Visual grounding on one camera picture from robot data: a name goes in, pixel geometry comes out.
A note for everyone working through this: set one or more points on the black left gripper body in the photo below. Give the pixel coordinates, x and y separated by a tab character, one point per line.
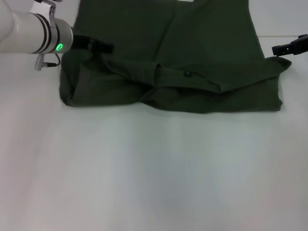
80	42

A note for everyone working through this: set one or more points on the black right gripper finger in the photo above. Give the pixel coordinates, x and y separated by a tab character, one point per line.
281	49

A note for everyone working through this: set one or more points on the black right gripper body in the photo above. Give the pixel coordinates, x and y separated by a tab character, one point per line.
300	44

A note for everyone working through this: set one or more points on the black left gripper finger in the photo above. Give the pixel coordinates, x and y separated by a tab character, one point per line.
102	47

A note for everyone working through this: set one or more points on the dark green printed t-shirt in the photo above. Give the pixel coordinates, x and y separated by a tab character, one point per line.
168	60

